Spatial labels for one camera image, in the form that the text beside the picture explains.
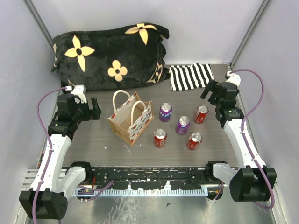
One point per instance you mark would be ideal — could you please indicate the black white striped cloth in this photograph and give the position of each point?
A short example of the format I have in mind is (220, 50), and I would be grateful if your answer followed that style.
(189, 77)

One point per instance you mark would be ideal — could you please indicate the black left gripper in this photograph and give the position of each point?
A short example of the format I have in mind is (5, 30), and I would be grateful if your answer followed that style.
(94, 114)

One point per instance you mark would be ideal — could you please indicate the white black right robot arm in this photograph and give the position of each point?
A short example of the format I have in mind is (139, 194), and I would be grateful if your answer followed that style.
(253, 181)

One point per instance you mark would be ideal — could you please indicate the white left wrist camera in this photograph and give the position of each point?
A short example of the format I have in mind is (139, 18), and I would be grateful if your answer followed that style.
(79, 94)

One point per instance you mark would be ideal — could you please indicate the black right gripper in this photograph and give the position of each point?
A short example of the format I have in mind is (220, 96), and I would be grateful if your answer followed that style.
(213, 87)

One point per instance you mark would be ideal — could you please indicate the purple soda can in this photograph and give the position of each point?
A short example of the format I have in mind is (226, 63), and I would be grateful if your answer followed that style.
(182, 125)

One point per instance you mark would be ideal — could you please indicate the black floral plush blanket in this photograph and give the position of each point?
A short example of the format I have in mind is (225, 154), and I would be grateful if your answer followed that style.
(120, 58)

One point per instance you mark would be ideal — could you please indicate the watermelon print canvas bag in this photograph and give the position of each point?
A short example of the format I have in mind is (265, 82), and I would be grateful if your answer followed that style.
(131, 118)

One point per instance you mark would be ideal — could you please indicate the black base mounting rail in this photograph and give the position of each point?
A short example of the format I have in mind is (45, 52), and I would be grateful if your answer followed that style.
(150, 178)

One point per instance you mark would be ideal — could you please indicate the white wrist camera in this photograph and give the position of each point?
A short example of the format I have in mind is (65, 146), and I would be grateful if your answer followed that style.
(79, 94)
(233, 78)

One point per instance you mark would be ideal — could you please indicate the purple Fanta can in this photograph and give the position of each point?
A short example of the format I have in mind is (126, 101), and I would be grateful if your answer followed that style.
(165, 112)

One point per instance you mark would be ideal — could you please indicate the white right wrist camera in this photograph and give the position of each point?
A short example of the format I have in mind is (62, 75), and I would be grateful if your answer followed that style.
(233, 78)

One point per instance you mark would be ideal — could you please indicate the red cola can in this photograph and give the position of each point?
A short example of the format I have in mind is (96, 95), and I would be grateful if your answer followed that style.
(200, 114)
(160, 136)
(194, 140)

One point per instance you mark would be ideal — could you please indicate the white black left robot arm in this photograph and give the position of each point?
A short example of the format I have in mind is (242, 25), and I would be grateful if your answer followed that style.
(47, 197)

